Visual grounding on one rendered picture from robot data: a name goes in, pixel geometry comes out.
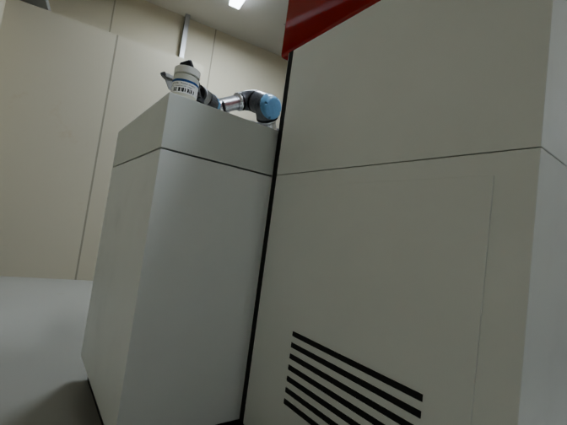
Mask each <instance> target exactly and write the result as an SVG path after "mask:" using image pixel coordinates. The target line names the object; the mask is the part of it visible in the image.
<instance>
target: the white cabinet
mask: <svg viewBox="0 0 567 425"><path fill-rule="evenodd" d="M271 182H272V177H271V176H267V175H261V174H258V173H254V172H250V171H247V170H243V169H238V168H235V167H231V166H228V165H224V164H218V163H214V162H211V161H207V160H205V159H199V158H195V157H192V156H188V155H185V154H181V153H175V152H171V151H169V150H165V149H162V148H161V149H158V150H156V151H154V152H152V153H148V154H146V155H144V156H142V157H139V158H137V159H134V160H131V161H129V162H126V163H125V164H121V165H119V166H116V167H115V168H112V171H111V181H110V186H109V191H108V197H107V202H106V207H105V216H104V221H103V226H102V231H101V236H100V246H99V251H98V256H97V262H96V267H95V271H94V281H93V286H92V291H91V296H90V301H89V311H88V316H87V321H86V326H85V332H84V340H83V346H82V351H81V358H82V360H83V363H84V367H85V370H86V373H87V375H88V379H87V380H88V383H89V388H90V390H91V393H92V396H93V398H94V403H95V406H96V409H97V412H98V414H99V417H100V421H101V424H102V425H244V424H242V422H241V421H240V420H239V416H240V405H241V398H242V392H243V386H244V379H245V373H246V361H247V355H248V349H249V342H250V336H251V324H252V318H253V312H254V305H255V299H256V293H257V281H258V275H259V268H260V262H261V256H262V244H263V238H264V231H265V225H266V219H267V207H268V201H269V195H270V188H271Z"/></svg>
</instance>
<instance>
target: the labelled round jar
mask: <svg viewBox="0 0 567 425"><path fill-rule="evenodd" d="M200 75H201V73H200V72H199V71H198V70H197V69H196V68H194V67H191V66H187V65H177V66H175V71H174V76H173V81H172V86H171V93H174V94H178V95H180V96H183V97H186V98H188V99H190V100H195V101H197V92H198V86H199V80H200Z"/></svg>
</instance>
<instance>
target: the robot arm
mask: <svg viewBox="0 0 567 425"><path fill-rule="evenodd" d="M180 65H187V66H191V67H194V66H193V64H192V60H188V61H184V62H181V63H180ZM160 75H161V77H162V78H163V79H164V80H165V81H166V84H167V87H168V89H169V90H171V86H172V81H173V75H170V74H169V73H166V72H162V73H160ZM222 100H223V101H224V103H225V107H226V110H227V111H233V110H238V111H242V110H248V111H251V112H253V113H256V120H257V122H259V123H260V124H261V125H264V126H267V127H270V128H272V129H274V130H277V126H276V120H277V119H278V117H279V115H280V112H281V108H282V106H281V103H280V100H279V99H278V98H277V97H276V96H274V95H272V94H267V93H264V92H262V91H260V90H256V89H250V90H245V91H240V92H237V93H234V95H231V96H227V97H223V98H219V99H218V98H217V96H216V95H214V94H212V93H211V92H210V91H209V90H208V89H206V88H205V87H203V86H202V85H200V83H199V86H198V92H197V102H200V103H202V104H205V105H209V106H211V107H213V108H216V109H219V110H221V109H223V106H222Z"/></svg>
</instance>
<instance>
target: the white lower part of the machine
mask: <svg viewBox="0 0 567 425"><path fill-rule="evenodd" d="M239 420H240V421H241V422H242V424H244V425H567V167H566V166H565V165H563V164H562V163H560V162H559V161H558V160H557V159H556V158H554V157H553V156H552V155H550V154H549V153H547V152H546V151H545V150H543V149H542V148H529V149H521V150H512V151H504V152H497V153H481V154H473V155H465V156H456V157H449V158H441V159H426V160H417V161H409V162H401V163H393V164H378V165H370V166H362V167H353V168H346V169H330V170H323V171H314V172H306V173H298V174H290V175H273V176H272V182H271V188H270V195H269V201H268V207H267V219H266V225H265V231H264V238H263V244H262V256H261V262H260V268H259V275H258V281H257V287H256V299H255V305H254V312H253V318H252V324H251V336H250V342H249V349H248V355H247V361H246V373H245V379H244V386H243V392H242V398H241V405H240V416H239Z"/></svg>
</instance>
